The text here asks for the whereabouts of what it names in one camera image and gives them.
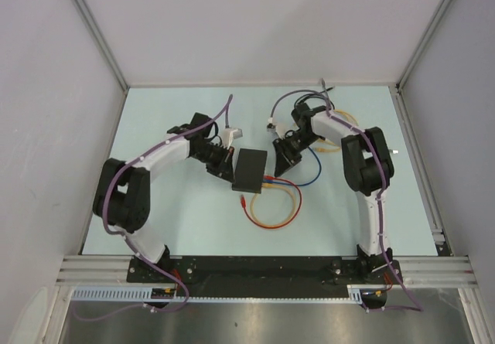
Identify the aluminium left corner post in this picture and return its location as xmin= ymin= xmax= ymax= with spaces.
xmin=72 ymin=0 xmax=130 ymax=94

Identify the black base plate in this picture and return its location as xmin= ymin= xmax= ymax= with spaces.
xmin=126 ymin=254 xmax=404 ymax=309

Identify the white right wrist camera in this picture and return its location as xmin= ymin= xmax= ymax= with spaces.
xmin=266 ymin=117 xmax=289 ymax=138

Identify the grey ethernet cable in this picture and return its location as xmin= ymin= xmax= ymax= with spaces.
xmin=319 ymin=79 xmax=399 ymax=155

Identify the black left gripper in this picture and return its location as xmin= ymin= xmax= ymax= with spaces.
xmin=192 ymin=143 xmax=235 ymax=183

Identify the blue ethernet cable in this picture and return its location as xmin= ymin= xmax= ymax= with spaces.
xmin=297 ymin=146 xmax=324 ymax=186

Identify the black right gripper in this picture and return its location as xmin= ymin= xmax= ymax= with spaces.
xmin=274 ymin=131 xmax=322 ymax=177

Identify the white slotted cable duct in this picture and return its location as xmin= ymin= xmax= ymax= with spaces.
xmin=72 ymin=286 xmax=362 ymax=304

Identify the red ethernet cable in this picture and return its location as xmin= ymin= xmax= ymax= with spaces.
xmin=239 ymin=177 xmax=303 ymax=231

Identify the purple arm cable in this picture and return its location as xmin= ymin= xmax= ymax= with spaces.
xmin=73 ymin=94 xmax=234 ymax=321
xmin=269 ymin=87 xmax=425 ymax=312

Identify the aluminium right side rail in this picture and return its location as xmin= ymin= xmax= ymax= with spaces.
xmin=389 ymin=85 xmax=452 ymax=257

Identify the yellow cable long loop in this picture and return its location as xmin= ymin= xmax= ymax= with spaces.
xmin=244 ymin=182 xmax=302 ymax=230

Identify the aluminium front frame rail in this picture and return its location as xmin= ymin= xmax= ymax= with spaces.
xmin=56 ymin=255 xmax=478 ymax=288

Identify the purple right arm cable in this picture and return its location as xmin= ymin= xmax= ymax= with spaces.
xmin=269 ymin=87 xmax=425 ymax=312

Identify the aluminium corner post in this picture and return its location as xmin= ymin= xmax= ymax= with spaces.
xmin=72 ymin=0 xmax=130 ymax=94
xmin=395 ymin=0 xmax=455 ymax=91

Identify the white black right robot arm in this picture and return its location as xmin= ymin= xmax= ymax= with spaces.
xmin=267 ymin=104 xmax=397 ymax=283

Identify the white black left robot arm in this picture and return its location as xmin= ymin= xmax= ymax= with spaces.
xmin=93 ymin=113 xmax=242 ymax=282

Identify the aluminium right corner post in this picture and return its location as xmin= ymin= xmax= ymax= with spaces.
xmin=395 ymin=0 xmax=455 ymax=91

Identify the black network switch box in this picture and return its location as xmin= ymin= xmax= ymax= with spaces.
xmin=231 ymin=148 xmax=268 ymax=194

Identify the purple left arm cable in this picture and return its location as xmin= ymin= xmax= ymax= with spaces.
xmin=73 ymin=94 xmax=234 ymax=321

